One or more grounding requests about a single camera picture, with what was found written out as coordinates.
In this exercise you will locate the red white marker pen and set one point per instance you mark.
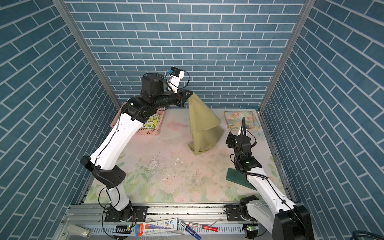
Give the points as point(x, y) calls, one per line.
point(204, 227)

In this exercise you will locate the white red blue box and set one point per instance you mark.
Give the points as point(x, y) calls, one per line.
point(156, 227)

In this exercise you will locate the blue marker pen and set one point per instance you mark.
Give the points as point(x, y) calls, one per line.
point(189, 230)

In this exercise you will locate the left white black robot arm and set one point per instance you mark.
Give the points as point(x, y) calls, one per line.
point(157, 92)

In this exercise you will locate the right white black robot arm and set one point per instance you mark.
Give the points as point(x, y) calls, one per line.
point(282, 218)

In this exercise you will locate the pink plastic basket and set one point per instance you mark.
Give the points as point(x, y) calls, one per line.
point(123, 121)

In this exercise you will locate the left corner aluminium post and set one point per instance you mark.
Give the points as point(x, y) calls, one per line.
point(76, 32)

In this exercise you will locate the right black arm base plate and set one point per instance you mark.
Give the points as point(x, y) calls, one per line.
point(237, 213)

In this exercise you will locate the lemon print skirt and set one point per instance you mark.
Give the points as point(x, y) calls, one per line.
point(153, 122)

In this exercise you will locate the corner aluminium post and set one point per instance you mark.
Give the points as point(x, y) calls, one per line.
point(304, 14)
point(76, 32)

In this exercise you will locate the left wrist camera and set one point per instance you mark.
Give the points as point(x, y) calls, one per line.
point(176, 75)

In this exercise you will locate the beige plastic piece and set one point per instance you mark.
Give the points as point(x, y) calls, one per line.
point(77, 230)

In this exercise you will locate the dark green rectangular block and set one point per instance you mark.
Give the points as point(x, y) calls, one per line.
point(235, 177)

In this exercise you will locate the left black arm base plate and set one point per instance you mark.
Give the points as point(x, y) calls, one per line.
point(129, 214)

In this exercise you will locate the aluminium front rail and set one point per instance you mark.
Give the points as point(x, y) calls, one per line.
point(91, 217)

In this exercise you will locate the olive green skirt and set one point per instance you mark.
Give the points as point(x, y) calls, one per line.
point(205, 126)

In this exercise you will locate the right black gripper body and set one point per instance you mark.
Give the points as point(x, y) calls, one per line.
point(233, 139)

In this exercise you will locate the right corner aluminium post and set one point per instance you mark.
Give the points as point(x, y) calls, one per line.
point(304, 14)

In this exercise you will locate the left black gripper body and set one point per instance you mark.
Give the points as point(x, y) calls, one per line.
point(175, 98)

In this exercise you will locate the pastel floral skirt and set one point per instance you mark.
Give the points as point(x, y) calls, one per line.
point(234, 119)

